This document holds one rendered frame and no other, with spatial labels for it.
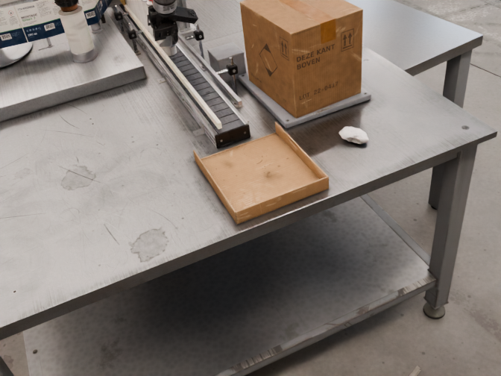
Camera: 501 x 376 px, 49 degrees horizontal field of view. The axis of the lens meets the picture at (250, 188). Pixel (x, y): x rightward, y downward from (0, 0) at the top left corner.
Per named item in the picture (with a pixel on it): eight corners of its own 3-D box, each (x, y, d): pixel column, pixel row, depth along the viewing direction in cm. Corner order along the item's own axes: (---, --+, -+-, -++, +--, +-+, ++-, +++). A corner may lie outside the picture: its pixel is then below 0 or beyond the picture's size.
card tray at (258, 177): (195, 161, 157) (192, 150, 155) (276, 133, 164) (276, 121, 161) (236, 224, 135) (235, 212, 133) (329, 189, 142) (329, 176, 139)
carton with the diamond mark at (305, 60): (248, 80, 186) (238, 1, 169) (308, 58, 193) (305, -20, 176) (296, 118, 165) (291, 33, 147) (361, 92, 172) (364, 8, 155)
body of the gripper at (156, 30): (147, 25, 187) (145, 1, 176) (171, 19, 189) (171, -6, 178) (155, 43, 184) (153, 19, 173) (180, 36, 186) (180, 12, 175)
